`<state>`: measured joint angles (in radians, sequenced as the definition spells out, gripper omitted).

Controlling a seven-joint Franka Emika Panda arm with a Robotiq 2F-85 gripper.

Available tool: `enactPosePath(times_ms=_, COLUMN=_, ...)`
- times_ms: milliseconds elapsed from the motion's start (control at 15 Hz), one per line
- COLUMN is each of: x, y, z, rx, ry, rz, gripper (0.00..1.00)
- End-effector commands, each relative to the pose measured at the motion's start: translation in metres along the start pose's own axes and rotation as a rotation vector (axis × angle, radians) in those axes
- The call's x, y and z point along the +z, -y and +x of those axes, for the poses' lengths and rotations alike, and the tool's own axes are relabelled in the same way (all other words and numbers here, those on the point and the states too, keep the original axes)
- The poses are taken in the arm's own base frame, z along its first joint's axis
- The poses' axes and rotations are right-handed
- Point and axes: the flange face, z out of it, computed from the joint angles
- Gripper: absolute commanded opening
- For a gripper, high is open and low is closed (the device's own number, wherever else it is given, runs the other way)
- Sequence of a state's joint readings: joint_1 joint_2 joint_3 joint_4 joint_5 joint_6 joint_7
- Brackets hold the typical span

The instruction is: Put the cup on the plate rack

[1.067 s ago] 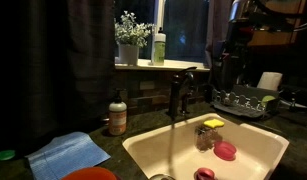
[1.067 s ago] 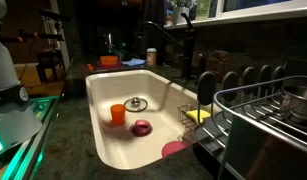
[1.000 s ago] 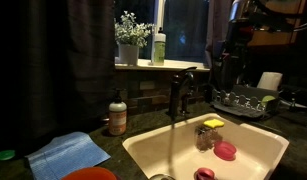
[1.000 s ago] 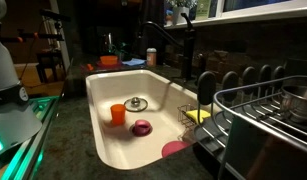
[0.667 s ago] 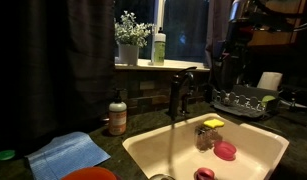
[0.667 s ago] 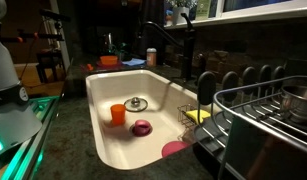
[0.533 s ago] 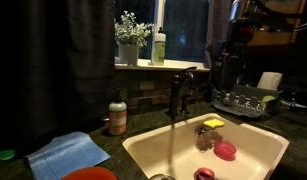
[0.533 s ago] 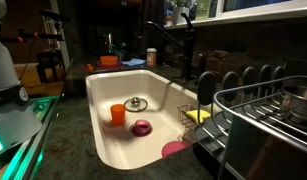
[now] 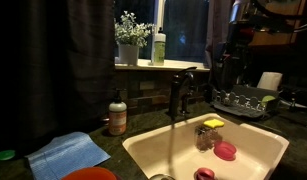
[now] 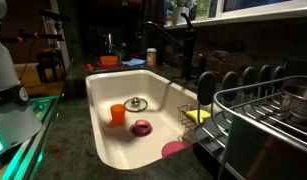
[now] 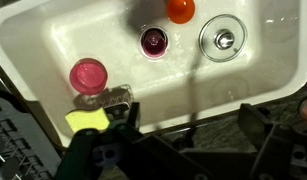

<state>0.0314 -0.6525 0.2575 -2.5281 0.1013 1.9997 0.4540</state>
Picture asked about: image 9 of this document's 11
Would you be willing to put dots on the round metal rim item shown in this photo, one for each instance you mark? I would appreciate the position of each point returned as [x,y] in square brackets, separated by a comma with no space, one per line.
[161,177]

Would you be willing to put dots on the dark bronze sink faucet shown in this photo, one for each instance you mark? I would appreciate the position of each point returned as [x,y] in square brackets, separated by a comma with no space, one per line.
[175,93]

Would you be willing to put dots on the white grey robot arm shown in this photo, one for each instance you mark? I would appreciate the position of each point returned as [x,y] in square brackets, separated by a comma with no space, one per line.
[259,18]

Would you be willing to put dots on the green item in rack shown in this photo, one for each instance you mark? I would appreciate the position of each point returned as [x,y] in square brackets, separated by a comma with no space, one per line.
[268,98]

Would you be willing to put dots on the orange label pump soap bottle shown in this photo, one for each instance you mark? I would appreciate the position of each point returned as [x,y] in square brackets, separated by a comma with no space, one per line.
[117,116]

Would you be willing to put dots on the green plant in white pot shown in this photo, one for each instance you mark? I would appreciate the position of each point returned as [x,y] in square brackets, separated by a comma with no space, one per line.
[129,36]

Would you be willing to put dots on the dark narrow window curtain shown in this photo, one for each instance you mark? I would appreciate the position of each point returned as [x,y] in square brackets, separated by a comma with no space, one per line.
[215,30]

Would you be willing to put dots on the dark grey window curtain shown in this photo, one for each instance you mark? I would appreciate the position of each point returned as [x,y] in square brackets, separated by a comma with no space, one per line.
[53,66]

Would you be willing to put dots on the blue dish cloth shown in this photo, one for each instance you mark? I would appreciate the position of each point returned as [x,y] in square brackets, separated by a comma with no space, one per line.
[66,155]

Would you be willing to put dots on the yellow sponge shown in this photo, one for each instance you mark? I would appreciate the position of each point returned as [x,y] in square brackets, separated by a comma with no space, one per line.
[213,123]

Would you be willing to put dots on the white window frame post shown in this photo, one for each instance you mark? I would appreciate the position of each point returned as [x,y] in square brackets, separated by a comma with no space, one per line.
[159,13]

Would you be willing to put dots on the white kitchen sink basin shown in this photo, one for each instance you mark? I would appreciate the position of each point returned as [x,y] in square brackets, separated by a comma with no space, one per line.
[253,146]

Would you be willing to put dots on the white window sill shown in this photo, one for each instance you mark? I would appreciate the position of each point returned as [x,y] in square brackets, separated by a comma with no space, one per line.
[173,64]

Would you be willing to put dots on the white paper towel roll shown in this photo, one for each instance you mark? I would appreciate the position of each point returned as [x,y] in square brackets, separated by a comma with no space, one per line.
[269,81]

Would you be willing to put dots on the green dish soap bottle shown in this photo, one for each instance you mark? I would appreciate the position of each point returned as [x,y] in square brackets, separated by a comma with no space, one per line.
[158,48]

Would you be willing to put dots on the grey dish plate rack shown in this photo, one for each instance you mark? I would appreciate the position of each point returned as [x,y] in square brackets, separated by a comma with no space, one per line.
[243,105]

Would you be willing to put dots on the orange plate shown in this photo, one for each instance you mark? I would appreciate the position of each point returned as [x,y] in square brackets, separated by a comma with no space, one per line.
[89,174]

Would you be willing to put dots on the pink plastic cup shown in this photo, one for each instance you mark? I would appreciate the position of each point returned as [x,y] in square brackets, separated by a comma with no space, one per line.
[205,174]

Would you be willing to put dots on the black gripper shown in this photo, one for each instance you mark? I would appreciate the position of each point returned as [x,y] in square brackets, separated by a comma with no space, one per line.
[233,66]

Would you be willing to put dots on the wooden wall cabinet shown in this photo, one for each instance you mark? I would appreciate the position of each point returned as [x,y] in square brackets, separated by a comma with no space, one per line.
[276,36]

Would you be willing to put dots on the green round lid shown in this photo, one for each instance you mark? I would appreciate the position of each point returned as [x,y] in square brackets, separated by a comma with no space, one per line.
[3,155]

